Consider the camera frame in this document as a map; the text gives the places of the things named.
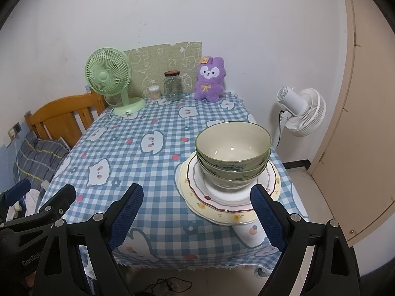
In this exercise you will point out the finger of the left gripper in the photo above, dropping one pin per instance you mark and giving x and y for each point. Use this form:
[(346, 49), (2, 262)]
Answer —
[(15, 193), (52, 211)]

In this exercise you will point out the white crumpled clothing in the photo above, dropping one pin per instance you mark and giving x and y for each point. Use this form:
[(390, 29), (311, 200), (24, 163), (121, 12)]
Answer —
[(28, 205)]

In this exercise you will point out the blue-flower bowl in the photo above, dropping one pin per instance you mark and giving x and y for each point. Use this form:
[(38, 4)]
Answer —
[(231, 167), (240, 142), (231, 180)]

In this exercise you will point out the glass jar with lid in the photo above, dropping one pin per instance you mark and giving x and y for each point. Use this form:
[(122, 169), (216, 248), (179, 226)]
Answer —
[(172, 86)]

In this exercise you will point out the toothpick container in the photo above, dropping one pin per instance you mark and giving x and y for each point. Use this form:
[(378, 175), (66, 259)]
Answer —
[(154, 92)]

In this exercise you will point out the beige door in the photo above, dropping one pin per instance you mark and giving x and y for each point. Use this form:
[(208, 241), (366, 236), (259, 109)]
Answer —
[(354, 166)]

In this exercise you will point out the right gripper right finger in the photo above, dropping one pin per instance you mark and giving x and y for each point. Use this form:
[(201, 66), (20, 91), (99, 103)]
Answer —
[(332, 270)]

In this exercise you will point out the green patterned wall mat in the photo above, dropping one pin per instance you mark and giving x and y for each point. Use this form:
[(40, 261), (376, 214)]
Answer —
[(150, 63)]

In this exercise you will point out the wall power socket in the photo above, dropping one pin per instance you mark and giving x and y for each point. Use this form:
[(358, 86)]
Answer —
[(14, 131)]

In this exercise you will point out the purple plush bunny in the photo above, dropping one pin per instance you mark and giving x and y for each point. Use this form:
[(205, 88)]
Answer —
[(210, 79)]

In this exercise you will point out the white standing fan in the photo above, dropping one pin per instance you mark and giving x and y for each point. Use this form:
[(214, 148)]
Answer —
[(302, 112)]

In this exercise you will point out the round yellow-flower deep plate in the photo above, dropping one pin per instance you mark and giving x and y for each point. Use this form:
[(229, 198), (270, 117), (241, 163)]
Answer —
[(185, 187)]

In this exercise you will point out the grey plaid pillow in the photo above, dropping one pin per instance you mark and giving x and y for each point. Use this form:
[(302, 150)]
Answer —
[(38, 160)]

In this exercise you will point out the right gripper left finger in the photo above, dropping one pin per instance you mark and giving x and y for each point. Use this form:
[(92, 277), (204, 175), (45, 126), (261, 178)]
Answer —
[(60, 270)]

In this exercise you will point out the large scalloped yellow-flower plate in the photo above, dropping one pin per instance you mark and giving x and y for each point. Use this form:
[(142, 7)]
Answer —
[(191, 204)]

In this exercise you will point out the green desk fan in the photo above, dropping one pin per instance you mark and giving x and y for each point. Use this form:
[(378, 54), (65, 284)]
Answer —
[(108, 72)]

